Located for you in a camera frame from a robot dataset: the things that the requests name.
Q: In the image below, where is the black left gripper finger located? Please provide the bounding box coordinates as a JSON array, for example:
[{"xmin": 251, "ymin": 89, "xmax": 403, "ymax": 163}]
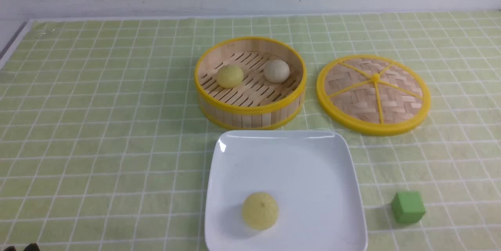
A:
[{"xmin": 23, "ymin": 243, "xmax": 40, "ymax": 251}]

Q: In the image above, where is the yellow steamed bun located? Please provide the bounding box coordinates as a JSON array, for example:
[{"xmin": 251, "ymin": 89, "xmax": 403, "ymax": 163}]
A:
[
  {"xmin": 216, "ymin": 65, "xmax": 244, "ymax": 88},
  {"xmin": 241, "ymin": 192, "xmax": 279, "ymax": 230}
]

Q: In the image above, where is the white steamed bun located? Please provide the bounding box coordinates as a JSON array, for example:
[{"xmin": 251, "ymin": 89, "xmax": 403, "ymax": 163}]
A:
[{"xmin": 263, "ymin": 60, "xmax": 290, "ymax": 83}]

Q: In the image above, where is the yellow steamed bun on plate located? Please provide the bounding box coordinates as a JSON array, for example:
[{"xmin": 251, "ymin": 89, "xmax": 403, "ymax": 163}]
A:
[{"xmin": 241, "ymin": 192, "xmax": 279, "ymax": 230}]

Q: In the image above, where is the white square plate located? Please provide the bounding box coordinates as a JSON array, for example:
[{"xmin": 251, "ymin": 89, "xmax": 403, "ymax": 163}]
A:
[{"xmin": 204, "ymin": 131, "xmax": 368, "ymax": 251}]

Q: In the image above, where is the green checkered tablecloth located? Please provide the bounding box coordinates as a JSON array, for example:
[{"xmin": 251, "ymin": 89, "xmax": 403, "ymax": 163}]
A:
[{"xmin": 0, "ymin": 11, "xmax": 501, "ymax": 251}]

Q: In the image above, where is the bamboo steamer basket yellow rim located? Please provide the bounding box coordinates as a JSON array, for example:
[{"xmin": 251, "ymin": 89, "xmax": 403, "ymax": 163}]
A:
[{"xmin": 194, "ymin": 36, "xmax": 307, "ymax": 130}]

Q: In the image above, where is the woven bamboo steamer lid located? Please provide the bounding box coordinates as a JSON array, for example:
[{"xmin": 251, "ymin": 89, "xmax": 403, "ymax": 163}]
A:
[{"xmin": 316, "ymin": 54, "xmax": 431, "ymax": 136}]

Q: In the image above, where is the green cube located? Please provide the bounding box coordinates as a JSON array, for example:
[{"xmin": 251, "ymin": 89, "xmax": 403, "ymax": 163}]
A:
[{"xmin": 391, "ymin": 191, "xmax": 426, "ymax": 224}]

